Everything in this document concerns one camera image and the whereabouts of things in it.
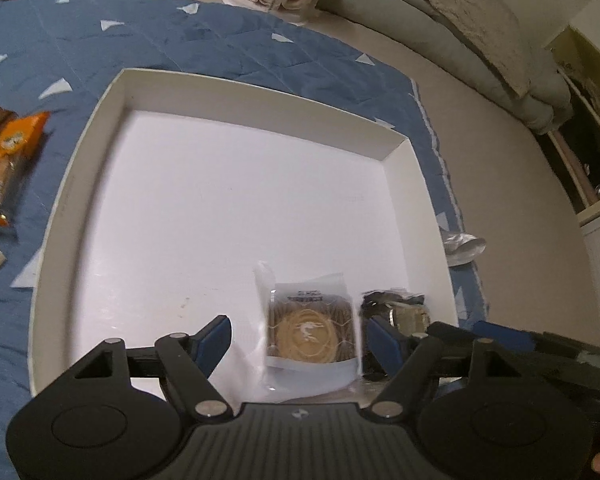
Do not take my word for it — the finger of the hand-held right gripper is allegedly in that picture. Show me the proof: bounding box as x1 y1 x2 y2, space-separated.
426 320 536 356

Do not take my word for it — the grey duvet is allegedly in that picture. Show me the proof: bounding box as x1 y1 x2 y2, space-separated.
317 0 556 133

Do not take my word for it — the white cardboard box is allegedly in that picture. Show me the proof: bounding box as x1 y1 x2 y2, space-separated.
29 67 462 403

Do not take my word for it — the beige textured blanket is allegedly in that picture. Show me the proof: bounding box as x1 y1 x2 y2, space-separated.
377 0 537 97

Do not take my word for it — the cream wooden cabinet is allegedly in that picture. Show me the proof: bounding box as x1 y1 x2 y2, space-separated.
534 7 600 228

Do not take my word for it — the dark snack packet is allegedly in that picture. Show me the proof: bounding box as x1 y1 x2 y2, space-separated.
359 289 428 341

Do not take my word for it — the orange snack packet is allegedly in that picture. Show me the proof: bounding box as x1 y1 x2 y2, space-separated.
0 111 51 228

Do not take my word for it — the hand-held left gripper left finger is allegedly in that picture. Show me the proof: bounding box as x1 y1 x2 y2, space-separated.
72 315 233 423

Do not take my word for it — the clear brown cookie packet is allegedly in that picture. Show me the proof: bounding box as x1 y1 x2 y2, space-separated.
252 261 363 403

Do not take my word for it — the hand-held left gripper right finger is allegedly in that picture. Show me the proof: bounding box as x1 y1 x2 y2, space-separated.
365 315 526 423

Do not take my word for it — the blue blanket with white triangles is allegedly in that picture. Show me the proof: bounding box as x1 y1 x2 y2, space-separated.
0 0 488 480

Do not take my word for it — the silver foil wrapper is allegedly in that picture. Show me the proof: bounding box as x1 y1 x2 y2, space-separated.
441 231 489 268

